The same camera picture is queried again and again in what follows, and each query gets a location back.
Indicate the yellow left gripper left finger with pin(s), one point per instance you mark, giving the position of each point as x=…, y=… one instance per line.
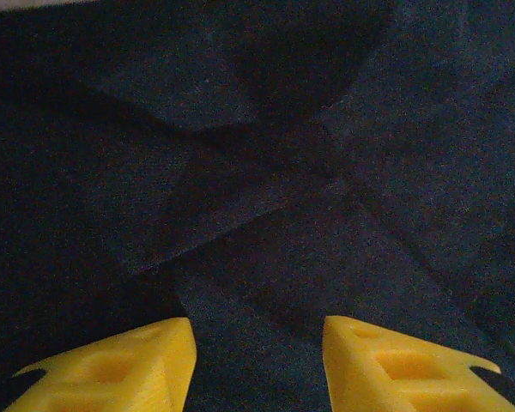
x=154, y=373

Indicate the black garment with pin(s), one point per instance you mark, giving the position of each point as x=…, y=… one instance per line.
x=257, y=171

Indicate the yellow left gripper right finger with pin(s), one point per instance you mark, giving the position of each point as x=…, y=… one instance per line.
x=356, y=369

